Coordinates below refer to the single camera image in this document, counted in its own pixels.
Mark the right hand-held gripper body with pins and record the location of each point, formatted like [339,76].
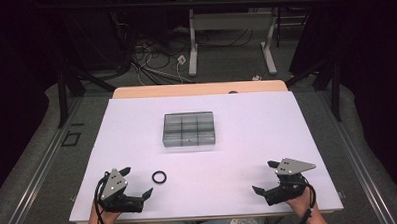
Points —
[289,189]

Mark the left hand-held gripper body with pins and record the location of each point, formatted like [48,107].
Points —
[114,185]

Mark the clear grey compartment box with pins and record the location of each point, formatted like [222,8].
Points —
[188,129]

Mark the person's right hand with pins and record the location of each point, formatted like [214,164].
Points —
[303,203]

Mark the person's left hand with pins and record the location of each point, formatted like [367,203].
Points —
[105,218]

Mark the white table sheet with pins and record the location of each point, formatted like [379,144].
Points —
[254,140]

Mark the small white plug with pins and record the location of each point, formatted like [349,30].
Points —
[256,78]

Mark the black metal stand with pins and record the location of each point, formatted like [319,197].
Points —
[62,96]
[335,90]

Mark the wooden table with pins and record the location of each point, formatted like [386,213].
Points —
[199,89]

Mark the white power adapter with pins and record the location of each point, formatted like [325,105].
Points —
[181,59]

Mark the dark curtain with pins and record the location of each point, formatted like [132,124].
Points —
[15,81]
[375,69]

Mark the metal floor rail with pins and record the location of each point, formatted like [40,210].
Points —
[38,177]
[358,166]

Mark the dark metal chair frame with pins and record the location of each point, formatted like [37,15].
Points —
[288,23]

